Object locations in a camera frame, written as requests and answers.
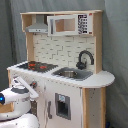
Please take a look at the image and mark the wooden toy play kitchen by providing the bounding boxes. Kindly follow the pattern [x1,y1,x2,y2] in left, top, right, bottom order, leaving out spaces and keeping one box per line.
[8,10,115,128]

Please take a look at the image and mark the black toy stovetop red burners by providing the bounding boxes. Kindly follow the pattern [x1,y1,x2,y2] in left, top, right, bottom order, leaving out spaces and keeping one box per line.
[20,61,56,73]

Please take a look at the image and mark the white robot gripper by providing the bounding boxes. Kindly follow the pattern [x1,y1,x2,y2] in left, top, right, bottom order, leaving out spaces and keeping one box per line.
[0,77,39,121]

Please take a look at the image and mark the toy ice dispenser panel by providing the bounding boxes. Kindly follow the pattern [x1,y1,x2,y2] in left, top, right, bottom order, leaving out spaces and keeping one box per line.
[55,93,71,120]

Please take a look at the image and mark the black toy faucet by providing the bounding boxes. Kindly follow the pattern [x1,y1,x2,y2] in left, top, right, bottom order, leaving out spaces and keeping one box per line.
[76,50,94,70]

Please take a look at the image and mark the grey toy sink basin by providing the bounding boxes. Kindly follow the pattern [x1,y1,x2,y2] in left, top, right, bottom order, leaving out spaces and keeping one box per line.
[53,67,92,81]

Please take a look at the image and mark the grey toy range hood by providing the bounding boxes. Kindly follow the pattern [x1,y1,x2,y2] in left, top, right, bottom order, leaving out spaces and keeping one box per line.
[25,15,48,33]

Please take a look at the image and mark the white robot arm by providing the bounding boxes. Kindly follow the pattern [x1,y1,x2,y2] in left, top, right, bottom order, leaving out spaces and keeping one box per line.
[0,77,40,128]

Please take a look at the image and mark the grey cabinet door handle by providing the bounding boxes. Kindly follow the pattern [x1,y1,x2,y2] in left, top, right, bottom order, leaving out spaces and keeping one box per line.
[47,101,52,119]

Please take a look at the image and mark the white toy microwave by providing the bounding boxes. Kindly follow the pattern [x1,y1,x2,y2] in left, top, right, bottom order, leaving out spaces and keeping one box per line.
[47,14,93,36]

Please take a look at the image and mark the right red stove knob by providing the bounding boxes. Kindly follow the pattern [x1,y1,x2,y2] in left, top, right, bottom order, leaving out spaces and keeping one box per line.
[31,81,37,88]

